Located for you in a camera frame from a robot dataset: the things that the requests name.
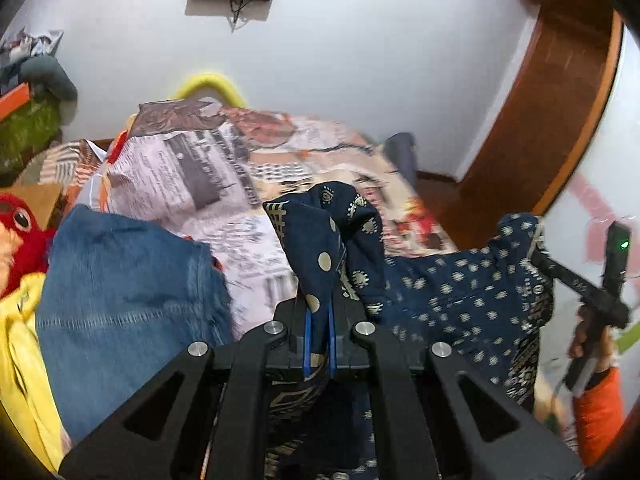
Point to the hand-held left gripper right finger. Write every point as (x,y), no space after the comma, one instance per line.
(331,345)

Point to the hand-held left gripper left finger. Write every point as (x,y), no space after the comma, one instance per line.
(307,345)

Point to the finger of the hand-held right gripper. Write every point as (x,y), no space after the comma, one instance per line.
(565,275)

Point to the navy patterned zip hoodie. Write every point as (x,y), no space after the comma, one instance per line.
(450,290)

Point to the person's right forearm orange sleeve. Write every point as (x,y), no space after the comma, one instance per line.
(597,415)

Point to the person's right hand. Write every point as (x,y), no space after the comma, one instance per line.
(580,332)

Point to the white sliding wardrobe door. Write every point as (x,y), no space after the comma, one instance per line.
(595,160)

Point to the wooden door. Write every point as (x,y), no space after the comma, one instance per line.
(540,120)

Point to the blue denim jeans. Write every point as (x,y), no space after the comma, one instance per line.
(125,300)

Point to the printed bed blanket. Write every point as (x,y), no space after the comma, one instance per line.
(210,175)

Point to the yellow garment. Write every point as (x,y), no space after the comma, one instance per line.
(25,360)

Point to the yellow foam tube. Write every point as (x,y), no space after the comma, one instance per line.
(205,81)

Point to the red plush toy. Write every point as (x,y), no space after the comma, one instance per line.
(35,240)

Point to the brown cardboard piece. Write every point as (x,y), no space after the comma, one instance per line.
(40,200)

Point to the green cloth cover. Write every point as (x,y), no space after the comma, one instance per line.
(25,135)

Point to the grey-green pillow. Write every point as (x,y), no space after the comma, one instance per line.
(50,75)

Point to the orange box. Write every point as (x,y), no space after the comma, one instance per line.
(12,102)

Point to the pile of clutter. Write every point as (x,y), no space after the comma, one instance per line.
(25,47)

